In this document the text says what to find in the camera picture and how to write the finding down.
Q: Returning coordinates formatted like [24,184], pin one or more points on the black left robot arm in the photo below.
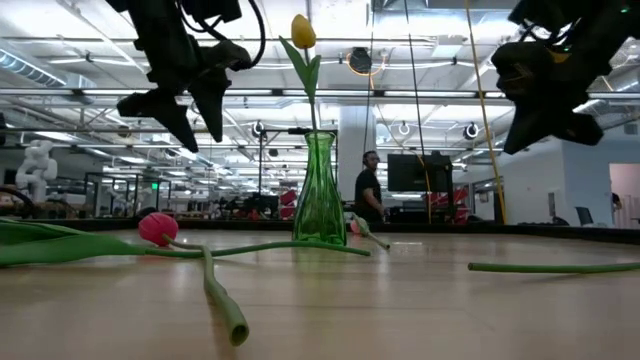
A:
[150,7]

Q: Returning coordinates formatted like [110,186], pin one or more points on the green glass vase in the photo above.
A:
[320,210]

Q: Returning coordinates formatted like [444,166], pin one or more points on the white humanoid robot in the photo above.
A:
[37,167]

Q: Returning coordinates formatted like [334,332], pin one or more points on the black aluminium table frame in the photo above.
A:
[450,227]

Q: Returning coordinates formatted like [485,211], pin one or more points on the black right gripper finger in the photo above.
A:
[532,125]
[580,129]

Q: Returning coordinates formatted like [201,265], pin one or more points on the yellow artificial tulip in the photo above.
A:
[303,31]
[60,247]

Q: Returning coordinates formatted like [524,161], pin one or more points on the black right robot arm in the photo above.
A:
[610,20]

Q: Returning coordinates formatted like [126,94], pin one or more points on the red metal frame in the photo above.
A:
[457,200]
[287,202]

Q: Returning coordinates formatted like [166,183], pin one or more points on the black boom stand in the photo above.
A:
[300,131]

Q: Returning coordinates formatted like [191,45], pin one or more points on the dark office chair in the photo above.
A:
[584,215]

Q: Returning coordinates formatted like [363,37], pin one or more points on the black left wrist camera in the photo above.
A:
[210,10]

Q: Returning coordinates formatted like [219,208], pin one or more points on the green stem without bloom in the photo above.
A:
[550,268]

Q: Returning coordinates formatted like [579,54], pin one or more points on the red tulip bare stem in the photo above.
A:
[158,229]

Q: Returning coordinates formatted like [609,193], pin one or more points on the person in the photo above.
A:
[367,187]

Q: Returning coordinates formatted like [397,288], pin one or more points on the pink tulip narrow leaves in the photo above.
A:
[363,227]

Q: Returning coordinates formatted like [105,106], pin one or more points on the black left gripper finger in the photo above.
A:
[210,100]
[155,107]

